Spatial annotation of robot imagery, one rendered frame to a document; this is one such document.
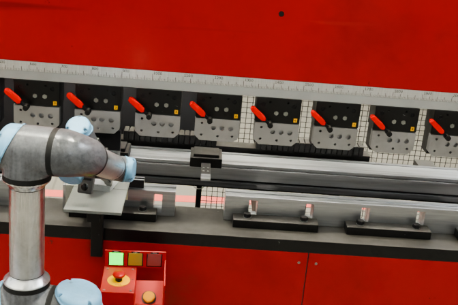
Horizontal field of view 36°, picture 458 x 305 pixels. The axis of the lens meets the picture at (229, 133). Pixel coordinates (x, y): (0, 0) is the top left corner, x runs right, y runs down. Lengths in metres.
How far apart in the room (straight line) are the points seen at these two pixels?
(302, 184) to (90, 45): 0.99
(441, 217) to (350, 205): 0.33
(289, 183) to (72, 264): 0.87
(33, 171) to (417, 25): 1.31
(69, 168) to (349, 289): 1.24
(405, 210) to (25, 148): 1.43
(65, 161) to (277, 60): 0.91
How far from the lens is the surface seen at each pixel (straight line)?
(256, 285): 2.54
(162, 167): 2.74
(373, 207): 2.58
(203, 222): 2.51
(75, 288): 1.88
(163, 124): 2.40
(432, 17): 2.41
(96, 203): 2.33
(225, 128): 2.39
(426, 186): 2.89
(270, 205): 2.53
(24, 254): 1.84
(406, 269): 2.59
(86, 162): 1.71
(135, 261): 2.40
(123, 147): 2.69
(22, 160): 1.72
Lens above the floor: 2.00
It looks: 19 degrees down
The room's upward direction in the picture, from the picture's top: 5 degrees clockwise
